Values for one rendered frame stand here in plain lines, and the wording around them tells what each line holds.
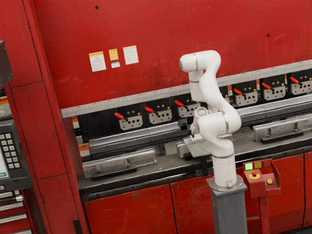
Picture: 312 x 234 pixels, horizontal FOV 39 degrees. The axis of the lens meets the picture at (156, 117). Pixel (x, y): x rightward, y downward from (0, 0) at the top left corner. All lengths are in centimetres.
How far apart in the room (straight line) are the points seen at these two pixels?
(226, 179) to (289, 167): 92
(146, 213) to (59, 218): 60
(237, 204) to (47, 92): 124
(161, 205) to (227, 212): 72
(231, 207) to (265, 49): 109
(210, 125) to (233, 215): 56
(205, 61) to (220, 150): 50
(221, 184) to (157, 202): 75
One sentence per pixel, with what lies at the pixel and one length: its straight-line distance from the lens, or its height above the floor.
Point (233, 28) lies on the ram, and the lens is 287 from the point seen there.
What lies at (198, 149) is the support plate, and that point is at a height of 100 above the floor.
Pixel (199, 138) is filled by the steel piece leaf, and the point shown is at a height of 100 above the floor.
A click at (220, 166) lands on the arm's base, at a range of 237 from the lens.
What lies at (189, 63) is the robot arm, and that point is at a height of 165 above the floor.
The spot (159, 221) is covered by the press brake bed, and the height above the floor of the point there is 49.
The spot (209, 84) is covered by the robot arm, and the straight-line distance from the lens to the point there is 235.
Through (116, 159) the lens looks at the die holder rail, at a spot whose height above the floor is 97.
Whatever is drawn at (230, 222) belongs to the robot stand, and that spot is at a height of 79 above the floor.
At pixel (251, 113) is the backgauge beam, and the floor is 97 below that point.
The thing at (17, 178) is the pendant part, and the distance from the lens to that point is 230.
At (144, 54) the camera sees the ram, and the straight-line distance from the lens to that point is 276.
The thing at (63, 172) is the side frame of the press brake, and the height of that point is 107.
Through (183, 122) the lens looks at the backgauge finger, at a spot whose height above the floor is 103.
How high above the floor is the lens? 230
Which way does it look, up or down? 22 degrees down
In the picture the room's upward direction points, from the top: 9 degrees counter-clockwise
